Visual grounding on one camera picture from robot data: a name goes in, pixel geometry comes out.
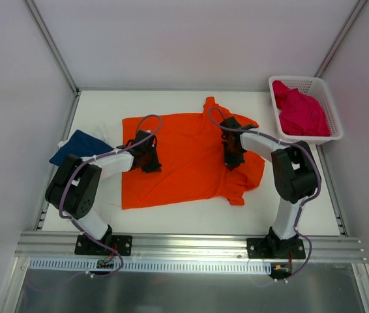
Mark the orange t shirt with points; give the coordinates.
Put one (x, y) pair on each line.
(191, 153)

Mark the white slotted cable duct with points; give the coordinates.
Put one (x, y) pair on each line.
(152, 266)

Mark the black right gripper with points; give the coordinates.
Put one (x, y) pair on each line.
(231, 155)

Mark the white plastic basket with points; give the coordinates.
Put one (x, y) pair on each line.
(316, 88)

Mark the folded white t shirt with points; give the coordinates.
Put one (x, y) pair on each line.
(100, 132)

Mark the magenta t shirt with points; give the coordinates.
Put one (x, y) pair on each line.
(300, 114)

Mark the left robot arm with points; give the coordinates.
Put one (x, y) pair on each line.
(82, 163)

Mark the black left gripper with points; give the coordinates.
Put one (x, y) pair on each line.
(150, 160)

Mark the aluminium front rail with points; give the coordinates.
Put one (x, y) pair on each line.
(320, 249)

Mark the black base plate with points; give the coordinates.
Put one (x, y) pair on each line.
(269, 248)
(87, 247)

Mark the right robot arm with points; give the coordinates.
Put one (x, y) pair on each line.
(296, 180)

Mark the folded navy blue t shirt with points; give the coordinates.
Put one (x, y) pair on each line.
(81, 145)

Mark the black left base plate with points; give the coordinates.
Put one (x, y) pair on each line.
(87, 247)

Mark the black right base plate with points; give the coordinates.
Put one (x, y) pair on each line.
(269, 248)

